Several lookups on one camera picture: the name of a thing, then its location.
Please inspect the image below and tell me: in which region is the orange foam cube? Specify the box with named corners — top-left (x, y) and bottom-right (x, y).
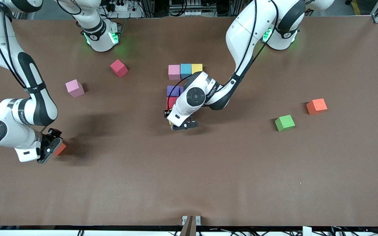
top-left (53, 142), bottom-right (67, 156)
top-left (306, 98), bottom-right (328, 115)

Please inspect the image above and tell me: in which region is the green foam cube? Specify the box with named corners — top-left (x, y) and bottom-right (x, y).
top-left (275, 115), bottom-right (296, 132)

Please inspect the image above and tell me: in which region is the white power strip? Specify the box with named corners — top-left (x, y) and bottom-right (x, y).
top-left (109, 2), bottom-right (140, 18)

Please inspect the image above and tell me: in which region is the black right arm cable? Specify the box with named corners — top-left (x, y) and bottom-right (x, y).
top-left (0, 0), bottom-right (50, 133)

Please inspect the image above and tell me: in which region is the blue foam cube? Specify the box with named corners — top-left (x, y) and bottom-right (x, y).
top-left (180, 64), bottom-right (192, 80)

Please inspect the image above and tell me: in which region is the pink foam cube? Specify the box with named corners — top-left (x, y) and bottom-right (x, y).
top-left (65, 79), bottom-right (85, 98)
top-left (168, 65), bottom-right (181, 81)

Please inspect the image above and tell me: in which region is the silver camera pole bracket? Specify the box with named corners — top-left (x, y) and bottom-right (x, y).
top-left (181, 215), bottom-right (201, 226)

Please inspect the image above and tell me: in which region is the white equipment box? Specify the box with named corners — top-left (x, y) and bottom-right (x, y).
top-left (169, 0), bottom-right (209, 17)

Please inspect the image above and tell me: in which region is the aluminium frame rail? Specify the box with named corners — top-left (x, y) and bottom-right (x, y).
top-left (179, 215), bottom-right (197, 236)

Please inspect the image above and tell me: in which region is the brown table mat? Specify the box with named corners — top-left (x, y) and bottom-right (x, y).
top-left (0, 16), bottom-right (378, 227)

